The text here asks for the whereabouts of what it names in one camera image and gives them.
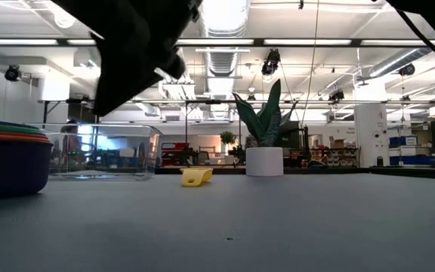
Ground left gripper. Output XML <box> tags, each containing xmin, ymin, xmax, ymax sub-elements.
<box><xmin>93</xmin><ymin>39</ymin><xmax>187</xmax><ymax>116</ymax></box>

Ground yellow measuring cup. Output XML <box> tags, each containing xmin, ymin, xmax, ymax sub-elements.
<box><xmin>180</xmin><ymin>167</ymin><xmax>214</xmax><ymax>188</ymax></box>

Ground green measuring cup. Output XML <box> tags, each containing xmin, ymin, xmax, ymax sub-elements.
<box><xmin>0</xmin><ymin>123</ymin><xmax>48</xmax><ymax>134</ymax></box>

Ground red measuring cup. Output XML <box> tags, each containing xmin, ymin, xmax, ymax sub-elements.
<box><xmin>0</xmin><ymin>130</ymin><xmax>54</xmax><ymax>199</ymax></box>

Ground clear plastic container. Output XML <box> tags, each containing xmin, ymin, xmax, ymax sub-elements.
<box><xmin>28</xmin><ymin>122</ymin><xmax>164</xmax><ymax>181</ymax></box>

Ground person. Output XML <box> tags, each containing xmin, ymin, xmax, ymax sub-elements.
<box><xmin>60</xmin><ymin>119</ymin><xmax>83</xmax><ymax>162</ymax></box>

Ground small background potted plant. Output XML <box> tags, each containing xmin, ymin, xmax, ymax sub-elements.
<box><xmin>219</xmin><ymin>130</ymin><xmax>238</xmax><ymax>152</ymax></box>

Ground black ceiling spotlight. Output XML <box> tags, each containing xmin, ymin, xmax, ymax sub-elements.
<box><xmin>398</xmin><ymin>63</ymin><xmax>417</xmax><ymax>77</ymax></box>
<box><xmin>261</xmin><ymin>48</ymin><xmax>282</xmax><ymax>76</ymax></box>
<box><xmin>5</xmin><ymin>63</ymin><xmax>22</xmax><ymax>82</ymax></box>

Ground green succulent plant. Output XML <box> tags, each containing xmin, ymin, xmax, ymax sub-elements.
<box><xmin>232</xmin><ymin>78</ymin><xmax>300</xmax><ymax>148</ymax></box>

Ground white plant pot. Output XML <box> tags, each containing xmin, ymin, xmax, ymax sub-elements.
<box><xmin>245</xmin><ymin>146</ymin><xmax>285</xmax><ymax>178</ymax></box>

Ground grey table mat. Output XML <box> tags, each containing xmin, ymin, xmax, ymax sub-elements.
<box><xmin>0</xmin><ymin>173</ymin><xmax>435</xmax><ymax>272</ymax></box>

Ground white round column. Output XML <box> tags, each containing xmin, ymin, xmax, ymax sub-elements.
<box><xmin>354</xmin><ymin>81</ymin><xmax>390</xmax><ymax>163</ymax></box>

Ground blue storage bins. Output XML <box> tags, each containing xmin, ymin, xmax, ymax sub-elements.
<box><xmin>389</xmin><ymin>134</ymin><xmax>435</xmax><ymax>166</ymax></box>

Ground black overhead frame bar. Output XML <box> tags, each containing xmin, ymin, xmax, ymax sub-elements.
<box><xmin>0</xmin><ymin>36</ymin><xmax>435</xmax><ymax>48</ymax></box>

